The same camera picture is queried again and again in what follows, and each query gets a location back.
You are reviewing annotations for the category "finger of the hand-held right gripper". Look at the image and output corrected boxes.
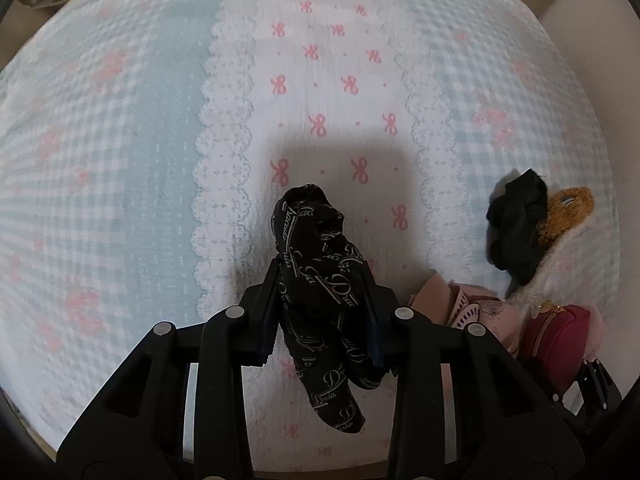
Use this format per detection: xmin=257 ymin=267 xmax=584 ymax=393
xmin=555 ymin=358 xmax=624 ymax=423

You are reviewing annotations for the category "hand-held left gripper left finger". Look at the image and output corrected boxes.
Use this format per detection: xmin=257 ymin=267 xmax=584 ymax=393
xmin=56 ymin=257 xmax=282 ymax=480

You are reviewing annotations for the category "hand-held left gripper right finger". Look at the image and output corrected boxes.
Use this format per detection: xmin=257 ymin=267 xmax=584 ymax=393
xmin=361 ymin=262 xmax=587 ymax=480

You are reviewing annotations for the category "black scarf with white print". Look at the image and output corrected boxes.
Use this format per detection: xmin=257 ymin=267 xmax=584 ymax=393
xmin=270 ymin=184 xmax=385 ymax=432

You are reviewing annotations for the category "maroon zip pouch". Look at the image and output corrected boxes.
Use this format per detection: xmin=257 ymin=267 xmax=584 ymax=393
xmin=520 ymin=304 xmax=593 ymax=395

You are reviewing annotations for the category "pink fluffy cloth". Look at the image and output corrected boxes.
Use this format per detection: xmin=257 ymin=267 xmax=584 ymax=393
xmin=582 ymin=307 xmax=608 ymax=361

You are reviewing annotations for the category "white fluffy cloth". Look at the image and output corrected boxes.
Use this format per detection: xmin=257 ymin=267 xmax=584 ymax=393
xmin=507 ymin=225 xmax=596 ymax=311

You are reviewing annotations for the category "black cloth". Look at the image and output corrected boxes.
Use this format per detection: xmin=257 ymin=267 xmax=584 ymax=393
xmin=487 ymin=169 xmax=550 ymax=286

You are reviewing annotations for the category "brown teddy bear plush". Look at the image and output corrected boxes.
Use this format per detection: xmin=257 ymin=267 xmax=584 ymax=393
xmin=539 ymin=187 xmax=596 ymax=244

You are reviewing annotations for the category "blue checked bed sheet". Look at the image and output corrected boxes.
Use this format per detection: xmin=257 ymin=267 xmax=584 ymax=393
xmin=0 ymin=0 xmax=622 ymax=477

